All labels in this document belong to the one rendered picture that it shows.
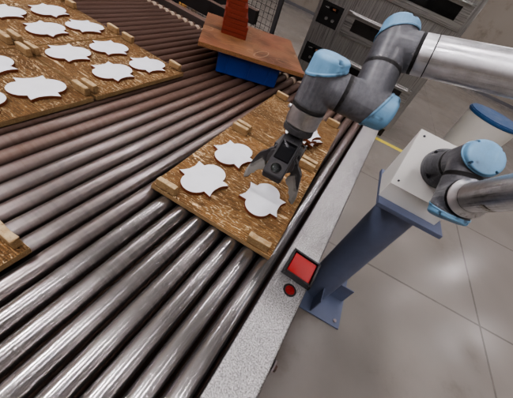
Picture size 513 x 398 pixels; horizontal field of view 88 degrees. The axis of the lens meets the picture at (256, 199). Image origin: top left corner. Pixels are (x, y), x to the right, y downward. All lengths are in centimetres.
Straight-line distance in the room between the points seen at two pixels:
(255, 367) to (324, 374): 114
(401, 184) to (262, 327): 78
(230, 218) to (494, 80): 58
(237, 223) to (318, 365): 116
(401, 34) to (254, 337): 64
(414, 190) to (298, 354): 102
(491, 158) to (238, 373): 88
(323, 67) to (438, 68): 21
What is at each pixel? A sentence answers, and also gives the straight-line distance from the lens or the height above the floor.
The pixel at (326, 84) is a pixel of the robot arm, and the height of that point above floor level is 129.
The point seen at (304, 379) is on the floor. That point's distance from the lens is 163.
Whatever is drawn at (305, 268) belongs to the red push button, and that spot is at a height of 93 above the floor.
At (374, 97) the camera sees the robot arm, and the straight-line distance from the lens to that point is 58.
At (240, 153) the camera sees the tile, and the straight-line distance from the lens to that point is 85.
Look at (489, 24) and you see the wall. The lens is 1071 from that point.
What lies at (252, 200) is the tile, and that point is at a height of 95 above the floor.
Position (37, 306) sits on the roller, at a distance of 61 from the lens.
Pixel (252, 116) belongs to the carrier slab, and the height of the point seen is 94.
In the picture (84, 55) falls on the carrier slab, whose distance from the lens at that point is 126.
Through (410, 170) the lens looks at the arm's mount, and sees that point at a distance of 117.
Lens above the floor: 145
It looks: 44 degrees down
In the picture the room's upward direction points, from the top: 24 degrees clockwise
